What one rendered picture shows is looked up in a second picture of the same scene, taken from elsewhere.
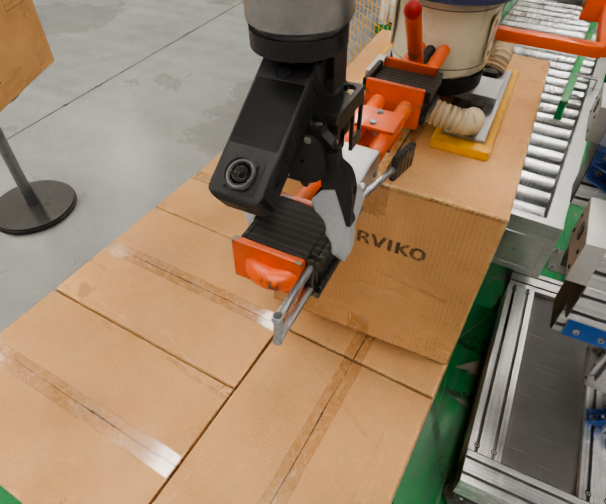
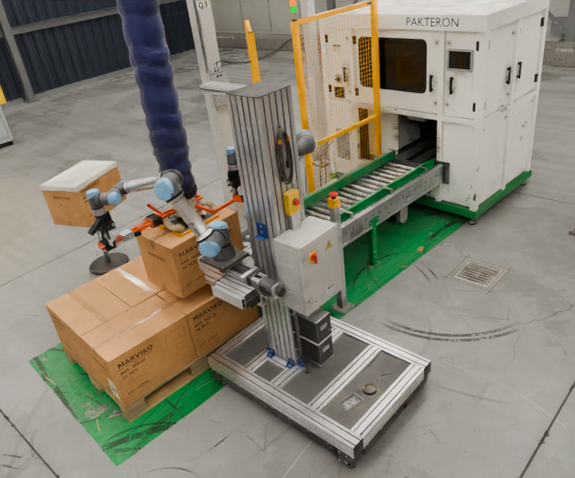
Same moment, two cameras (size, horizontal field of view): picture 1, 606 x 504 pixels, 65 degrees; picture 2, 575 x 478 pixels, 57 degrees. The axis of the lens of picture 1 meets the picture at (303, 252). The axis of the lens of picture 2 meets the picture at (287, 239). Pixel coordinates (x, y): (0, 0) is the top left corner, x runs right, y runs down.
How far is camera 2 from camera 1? 3.09 m
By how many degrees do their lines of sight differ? 22
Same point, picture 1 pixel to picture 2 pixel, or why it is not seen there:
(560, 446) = (252, 355)
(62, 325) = (91, 288)
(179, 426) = (111, 313)
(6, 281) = not seen: hidden behind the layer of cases
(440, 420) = not seen: hidden behind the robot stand
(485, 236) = (169, 253)
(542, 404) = (257, 342)
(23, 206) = (104, 263)
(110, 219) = not seen: hidden behind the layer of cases
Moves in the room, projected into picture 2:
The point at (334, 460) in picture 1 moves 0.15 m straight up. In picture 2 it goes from (147, 324) to (141, 306)
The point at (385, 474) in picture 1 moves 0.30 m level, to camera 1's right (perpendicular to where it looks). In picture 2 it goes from (158, 328) to (199, 332)
